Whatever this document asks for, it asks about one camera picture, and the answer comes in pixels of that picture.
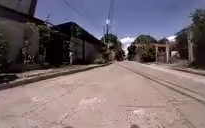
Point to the clump of green trees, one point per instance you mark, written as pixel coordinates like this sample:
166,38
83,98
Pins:
144,46

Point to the grey plastered building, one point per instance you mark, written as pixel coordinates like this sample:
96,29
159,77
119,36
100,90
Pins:
10,33

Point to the trees beside utility pole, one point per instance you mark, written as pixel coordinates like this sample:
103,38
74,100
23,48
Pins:
112,43

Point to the tall concrete post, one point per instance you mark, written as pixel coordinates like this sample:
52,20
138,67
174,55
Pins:
190,46

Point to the dark trees behind fence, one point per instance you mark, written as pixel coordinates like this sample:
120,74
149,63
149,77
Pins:
203,33

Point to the dark building with panelled wall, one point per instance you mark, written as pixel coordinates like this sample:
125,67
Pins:
88,46

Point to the dirt and concrete verge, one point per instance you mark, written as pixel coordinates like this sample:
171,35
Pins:
190,69

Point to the pale concrete road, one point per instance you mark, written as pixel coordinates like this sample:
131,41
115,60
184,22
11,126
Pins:
100,96

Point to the raised concrete pavement with kerb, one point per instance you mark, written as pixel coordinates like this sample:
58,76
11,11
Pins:
40,74

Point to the utility pole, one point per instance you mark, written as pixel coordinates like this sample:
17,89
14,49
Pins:
107,31

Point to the small tree with pale trunk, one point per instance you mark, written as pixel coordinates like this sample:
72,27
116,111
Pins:
44,35

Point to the gate with concrete posts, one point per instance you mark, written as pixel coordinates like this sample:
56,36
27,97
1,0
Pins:
161,50

